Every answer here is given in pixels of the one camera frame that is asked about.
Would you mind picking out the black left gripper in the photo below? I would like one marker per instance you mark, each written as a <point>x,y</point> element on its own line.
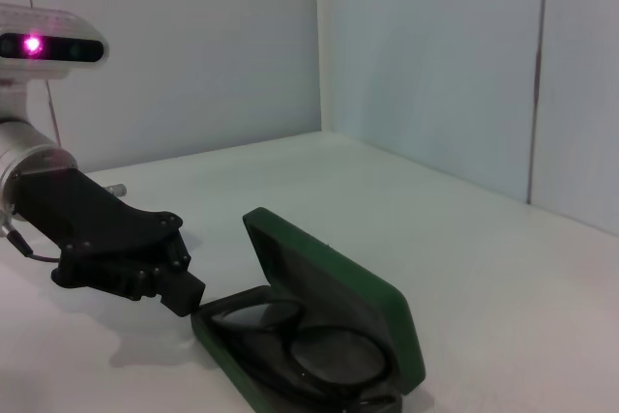
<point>97,219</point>

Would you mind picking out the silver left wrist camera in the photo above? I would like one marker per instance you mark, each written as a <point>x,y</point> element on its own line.
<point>53,45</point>

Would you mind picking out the black glasses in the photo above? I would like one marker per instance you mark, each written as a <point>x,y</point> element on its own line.
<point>333,360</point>

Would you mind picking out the green glasses case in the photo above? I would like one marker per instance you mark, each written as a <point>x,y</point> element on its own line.
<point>367,297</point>

